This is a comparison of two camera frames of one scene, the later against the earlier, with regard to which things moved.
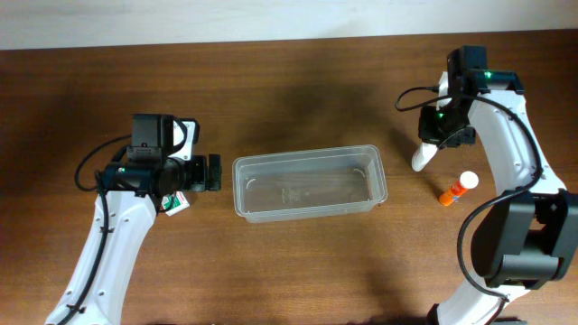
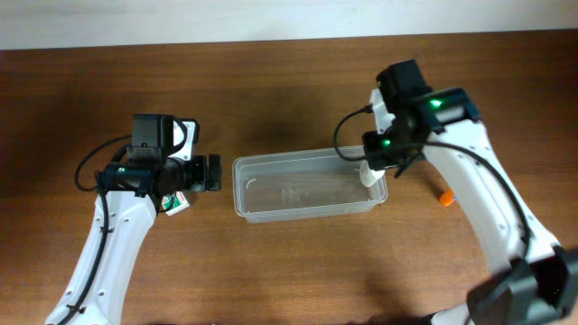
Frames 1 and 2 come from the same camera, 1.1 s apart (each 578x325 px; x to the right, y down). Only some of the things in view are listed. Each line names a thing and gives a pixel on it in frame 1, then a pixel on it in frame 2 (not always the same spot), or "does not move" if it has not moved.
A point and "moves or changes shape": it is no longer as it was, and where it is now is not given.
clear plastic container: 309,183 does not move
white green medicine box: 173,202 does not move
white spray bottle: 423,155 moves or changes shape
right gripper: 445,136 → 377,156
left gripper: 199,171 does not move
